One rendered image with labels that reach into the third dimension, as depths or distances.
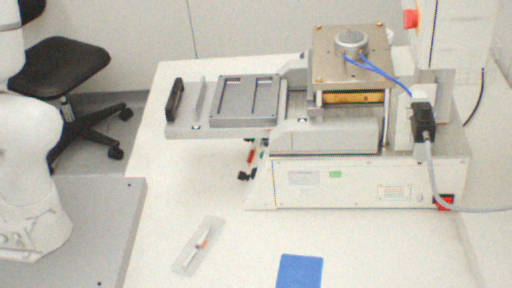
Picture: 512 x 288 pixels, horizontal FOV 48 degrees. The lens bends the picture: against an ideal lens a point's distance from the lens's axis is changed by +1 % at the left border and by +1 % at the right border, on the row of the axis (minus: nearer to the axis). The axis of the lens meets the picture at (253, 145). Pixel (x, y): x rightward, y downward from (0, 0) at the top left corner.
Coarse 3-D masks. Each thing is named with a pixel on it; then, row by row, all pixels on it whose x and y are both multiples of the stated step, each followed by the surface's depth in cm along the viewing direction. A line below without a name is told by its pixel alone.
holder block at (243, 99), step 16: (224, 80) 152; (240, 80) 151; (256, 80) 151; (272, 80) 150; (224, 96) 148; (240, 96) 145; (256, 96) 147; (272, 96) 144; (224, 112) 143; (240, 112) 140; (256, 112) 142; (272, 112) 138
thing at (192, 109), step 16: (192, 96) 152; (208, 96) 151; (176, 112) 146; (192, 112) 141; (208, 112) 145; (176, 128) 141; (208, 128) 140; (224, 128) 139; (240, 128) 139; (256, 128) 138; (272, 128) 138
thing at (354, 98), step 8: (328, 96) 132; (336, 96) 131; (344, 96) 131; (352, 96) 131; (360, 96) 131; (368, 96) 131; (376, 96) 130; (328, 104) 133; (336, 104) 133; (344, 104) 133; (352, 104) 132; (360, 104) 132; (368, 104) 132; (376, 104) 132
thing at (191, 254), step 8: (208, 216) 144; (216, 216) 144; (200, 224) 142; (208, 224) 142; (216, 224) 142; (200, 232) 140; (208, 232) 140; (216, 232) 140; (192, 240) 138; (200, 240) 138; (208, 240) 138; (184, 248) 136; (192, 248) 136; (200, 248) 136; (184, 256) 135; (192, 256) 134; (200, 256) 134; (176, 264) 133; (184, 264) 133; (192, 264) 132; (184, 272) 131
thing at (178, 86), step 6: (180, 78) 152; (174, 84) 149; (180, 84) 150; (174, 90) 147; (180, 90) 150; (168, 96) 146; (174, 96) 145; (168, 102) 143; (174, 102) 144; (168, 108) 141; (174, 108) 144; (168, 114) 142; (168, 120) 143; (174, 120) 143
